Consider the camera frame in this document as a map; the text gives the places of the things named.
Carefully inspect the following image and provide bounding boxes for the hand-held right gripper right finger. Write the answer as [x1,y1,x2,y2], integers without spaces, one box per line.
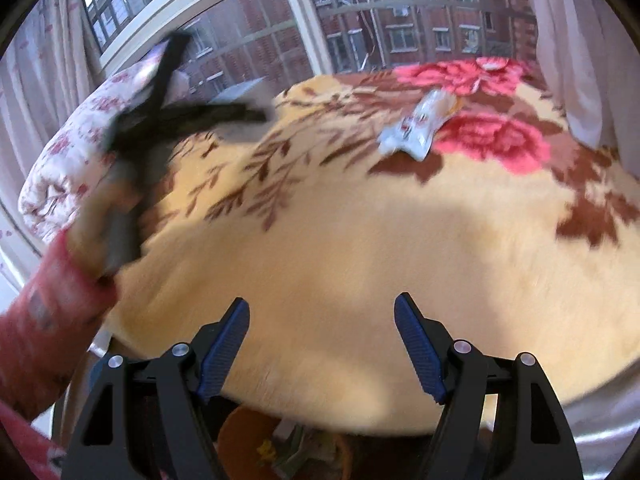
[394,292,586,480]

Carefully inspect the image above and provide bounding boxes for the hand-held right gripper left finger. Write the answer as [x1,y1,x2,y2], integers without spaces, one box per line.
[60,297,251,480]

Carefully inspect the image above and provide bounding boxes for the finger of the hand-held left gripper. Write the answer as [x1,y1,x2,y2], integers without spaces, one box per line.
[170,101,269,134]

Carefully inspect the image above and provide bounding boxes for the orange waste bin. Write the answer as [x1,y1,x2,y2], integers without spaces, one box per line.
[217,404,357,480]

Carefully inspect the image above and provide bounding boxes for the person's left forearm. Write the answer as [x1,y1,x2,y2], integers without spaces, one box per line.
[0,230,122,422]

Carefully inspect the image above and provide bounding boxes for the person's left hand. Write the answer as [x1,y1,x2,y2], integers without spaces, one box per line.
[67,179,115,277]

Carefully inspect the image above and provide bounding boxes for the folded floral quilt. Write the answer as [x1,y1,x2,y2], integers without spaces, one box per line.
[17,42,197,247]

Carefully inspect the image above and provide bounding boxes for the pink sheer curtain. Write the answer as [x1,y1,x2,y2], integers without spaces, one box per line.
[515,0,640,152]
[0,0,107,261]

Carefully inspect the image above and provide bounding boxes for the yellow floral blanket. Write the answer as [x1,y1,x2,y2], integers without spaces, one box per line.
[100,57,640,437]

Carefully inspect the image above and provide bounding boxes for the crumpled white snack wrapper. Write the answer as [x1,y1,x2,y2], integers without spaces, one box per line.
[377,89,464,162]

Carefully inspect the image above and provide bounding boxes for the red brick building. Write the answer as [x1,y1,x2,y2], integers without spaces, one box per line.
[90,0,538,96]

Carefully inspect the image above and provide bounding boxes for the white window frame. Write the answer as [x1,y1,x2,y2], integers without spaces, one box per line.
[77,0,526,92]

